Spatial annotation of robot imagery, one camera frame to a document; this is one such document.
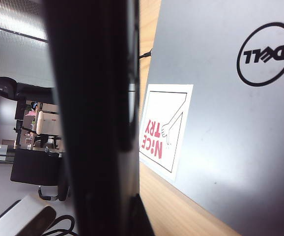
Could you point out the white red text sticker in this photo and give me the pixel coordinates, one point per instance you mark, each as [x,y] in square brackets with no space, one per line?
[178,103]

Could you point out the silver Dell laptop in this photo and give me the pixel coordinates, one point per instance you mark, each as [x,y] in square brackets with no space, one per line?
[230,147]

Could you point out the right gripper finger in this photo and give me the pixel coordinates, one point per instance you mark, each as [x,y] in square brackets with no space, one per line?
[142,221]

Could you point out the black smartphone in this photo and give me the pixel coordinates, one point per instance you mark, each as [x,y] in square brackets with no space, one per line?
[95,98]

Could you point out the black office chair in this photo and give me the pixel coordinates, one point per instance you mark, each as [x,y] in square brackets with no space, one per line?
[34,167]

